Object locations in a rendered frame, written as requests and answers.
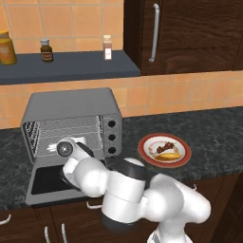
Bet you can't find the wire oven rack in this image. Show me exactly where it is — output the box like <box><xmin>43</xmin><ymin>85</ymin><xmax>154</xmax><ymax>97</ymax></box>
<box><xmin>33</xmin><ymin>116</ymin><xmax>104</xmax><ymax>157</ymax></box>

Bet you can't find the dark grey wall shelf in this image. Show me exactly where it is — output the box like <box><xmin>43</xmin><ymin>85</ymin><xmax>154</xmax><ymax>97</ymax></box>
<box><xmin>0</xmin><ymin>49</ymin><xmax>141</xmax><ymax>85</ymax></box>

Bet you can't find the red rimmed white plate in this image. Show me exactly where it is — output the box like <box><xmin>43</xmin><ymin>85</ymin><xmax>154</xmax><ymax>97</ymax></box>
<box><xmin>137</xmin><ymin>133</ymin><xmax>193</xmax><ymax>169</ymax></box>

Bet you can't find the brown bottle grey cap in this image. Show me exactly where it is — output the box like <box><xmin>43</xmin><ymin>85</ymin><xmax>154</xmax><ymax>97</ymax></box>
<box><xmin>39</xmin><ymin>37</ymin><xmax>54</xmax><ymax>64</ymax></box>

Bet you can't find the silver wall cupboard handle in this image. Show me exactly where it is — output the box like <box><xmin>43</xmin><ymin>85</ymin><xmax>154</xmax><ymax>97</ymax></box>
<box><xmin>148</xmin><ymin>3</ymin><xmax>161</xmax><ymax>64</ymax></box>

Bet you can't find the golden baguette bread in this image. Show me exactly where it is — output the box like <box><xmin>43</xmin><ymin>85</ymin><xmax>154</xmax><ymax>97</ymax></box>
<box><xmin>154</xmin><ymin>152</ymin><xmax>183</xmax><ymax>162</ymax></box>

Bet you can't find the dark wood base cupboard door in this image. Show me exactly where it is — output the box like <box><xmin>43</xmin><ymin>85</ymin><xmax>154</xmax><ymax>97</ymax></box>
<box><xmin>189</xmin><ymin>172</ymin><xmax>243</xmax><ymax>243</ymax></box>
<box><xmin>50</xmin><ymin>198</ymin><xmax>110</xmax><ymax>243</ymax></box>

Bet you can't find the brown kebab skewer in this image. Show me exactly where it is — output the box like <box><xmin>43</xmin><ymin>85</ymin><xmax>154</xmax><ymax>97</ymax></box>
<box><xmin>156</xmin><ymin>140</ymin><xmax>178</xmax><ymax>155</ymax></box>

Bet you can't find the dark wood drawer front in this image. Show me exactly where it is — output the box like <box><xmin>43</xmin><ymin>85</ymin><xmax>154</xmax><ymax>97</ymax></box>
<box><xmin>0</xmin><ymin>207</ymin><xmax>42</xmax><ymax>243</ymax></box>

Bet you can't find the pale spice shaker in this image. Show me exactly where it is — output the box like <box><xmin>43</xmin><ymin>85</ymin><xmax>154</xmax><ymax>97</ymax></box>
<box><xmin>103</xmin><ymin>34</ymin><xmax>114</xmax><ymax>61</ymax></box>

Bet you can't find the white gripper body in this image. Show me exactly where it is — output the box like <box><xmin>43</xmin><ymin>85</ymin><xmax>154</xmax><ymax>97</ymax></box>
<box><xmin>47</xmin><ymin>136</ymin><xmax>87</xmax><ymax>154</ymax></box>

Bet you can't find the yellow jar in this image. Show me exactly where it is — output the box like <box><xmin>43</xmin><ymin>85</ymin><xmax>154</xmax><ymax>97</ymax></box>
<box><xmin>0</xmin><ymin>30</ymin><xmax>18</xmax><ymax>66</ymax></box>

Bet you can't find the toaster oven glass door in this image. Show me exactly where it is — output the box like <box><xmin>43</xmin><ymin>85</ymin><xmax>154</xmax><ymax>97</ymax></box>
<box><xmin>25</xmin><ymin>158</ymin><xmax>108</xmax><ymax>207</ymax></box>

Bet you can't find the silver base cupboard handle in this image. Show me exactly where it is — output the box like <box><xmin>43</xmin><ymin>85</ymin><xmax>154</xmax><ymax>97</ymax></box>
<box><xmin>60</xmin><ymin>222</ymin><xmax>69</xmax><ymax>243</ymax></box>
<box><xmin>44</xmin><ymin>225</ymin><xmax>52</xmax><ymax>243</ymax></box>

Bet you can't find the grey toaster oven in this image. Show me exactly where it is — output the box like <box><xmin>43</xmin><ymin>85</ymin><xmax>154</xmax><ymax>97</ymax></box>
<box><xmin>20</xmin><ymin>87</ymin><xmax>123</xmax><ymax>165</ymax></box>

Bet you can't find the dark wood wall cupboard door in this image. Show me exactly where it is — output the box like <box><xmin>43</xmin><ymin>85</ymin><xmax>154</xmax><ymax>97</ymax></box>
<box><xmin>140</xmin><ymin>0</ymin><xmax>243</xmax><ymax>77</ymax></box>

